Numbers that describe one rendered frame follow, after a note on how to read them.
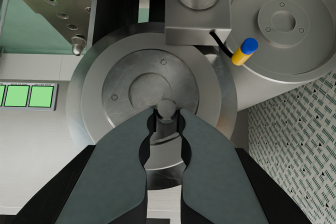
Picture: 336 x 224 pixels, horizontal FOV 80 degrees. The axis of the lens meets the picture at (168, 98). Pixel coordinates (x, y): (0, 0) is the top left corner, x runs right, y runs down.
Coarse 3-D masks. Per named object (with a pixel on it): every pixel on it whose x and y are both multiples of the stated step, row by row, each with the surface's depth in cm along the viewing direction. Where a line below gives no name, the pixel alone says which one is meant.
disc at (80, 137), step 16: (112, 32) 19; (128, 32) 19; (144, 32) 19; (160, 32) 19; (96, 48) 18; (208, 48) 18; (80, 64) 18; (224, 64) 18; (80, 80) 18; (224, 80) 18; (80, 96) 17; (224, 96) 17; (80, 112) 17; (224, 112) 17; (80, 128) 17; (224, 128) 17; (80, 144) 17; (160, 176) 16; (176, 176) 16
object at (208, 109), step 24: (120, 48) 17; (144, 48) 17; (168, 48) 17; (192, 48) 17; (96, 72) 17; (96, 96) 16; (216, 96) 16; (96, 120) 16; (216, 120) 16; (168, 144) 16
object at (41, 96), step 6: (36, 90) 50; (42, 90) 50; (48, 90) 50; (36, 96) 50; (42, 96) 50; (48, 96) 50; (30, 102) 50; (36, 102) 50; (42, 102) 50; (48, 102) 50
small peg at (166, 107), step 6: (162, 102) 12; (168, 102) 12; (174, 102) 12; (156, 108) 12; (162, 108) 12; (168, 108) 12; (174, 108) 12; (156, 114) 13; (162, 114) 12; (168, 114) 12; (174, 114) 12; (162, 120) 13; (168, 120) 13
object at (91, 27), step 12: (96, 0) 20; (108, 0) 24; (120, 0) 29; (132, 0) 39; (96, 12) 20; (108, 12) 24; (120, 12) 30; (132, 12) 39; (96, 24) 20; (108, 24) 24; (120, 24) 30; (96, 36) 20
